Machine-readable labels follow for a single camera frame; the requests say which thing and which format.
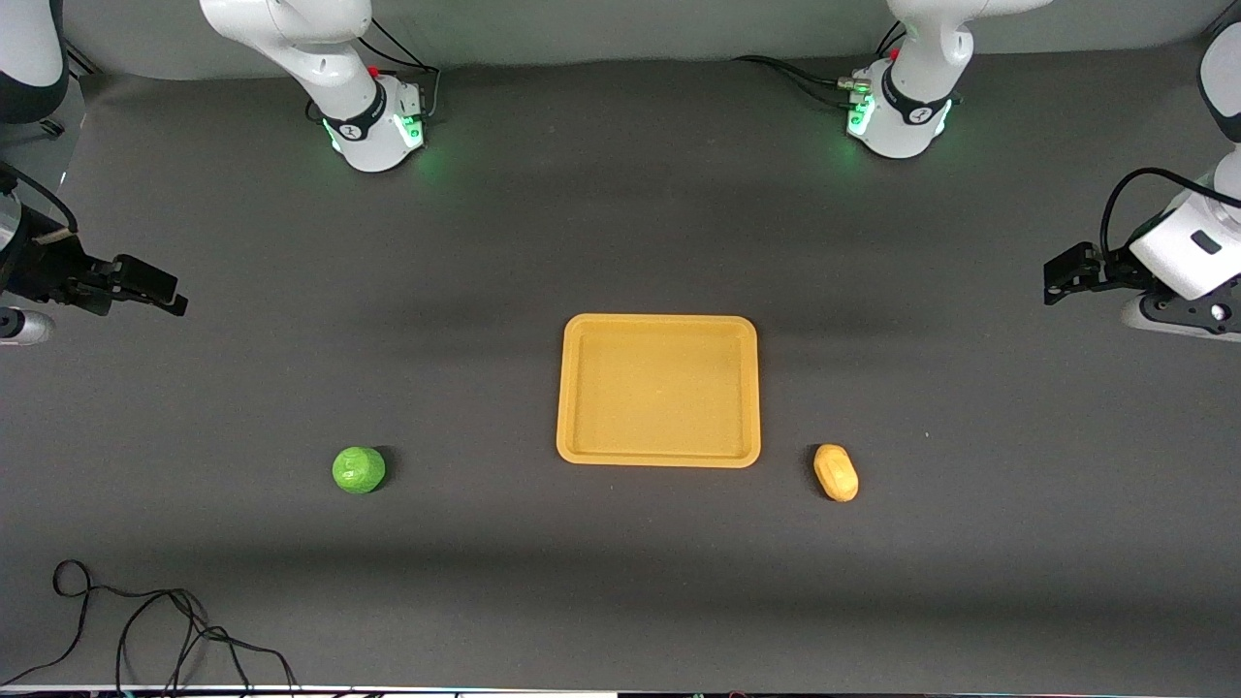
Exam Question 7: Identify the yellow plastic tray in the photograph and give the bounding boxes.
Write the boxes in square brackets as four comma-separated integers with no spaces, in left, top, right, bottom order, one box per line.
[556,313,763,469]

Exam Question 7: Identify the black left arm base cables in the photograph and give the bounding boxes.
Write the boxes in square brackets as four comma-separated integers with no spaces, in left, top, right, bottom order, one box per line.
[732,19,907,112]

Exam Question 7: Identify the thin black loose cable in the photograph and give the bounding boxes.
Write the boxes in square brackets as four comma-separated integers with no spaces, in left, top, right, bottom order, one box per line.
[0,559,302,695]

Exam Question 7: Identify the yellow-brown potato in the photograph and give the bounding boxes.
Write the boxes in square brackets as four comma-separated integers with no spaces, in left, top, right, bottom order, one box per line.
[813,443,860,503]

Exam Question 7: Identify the green apple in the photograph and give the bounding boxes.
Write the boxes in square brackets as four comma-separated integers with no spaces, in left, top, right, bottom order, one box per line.
[333,446,387,494]

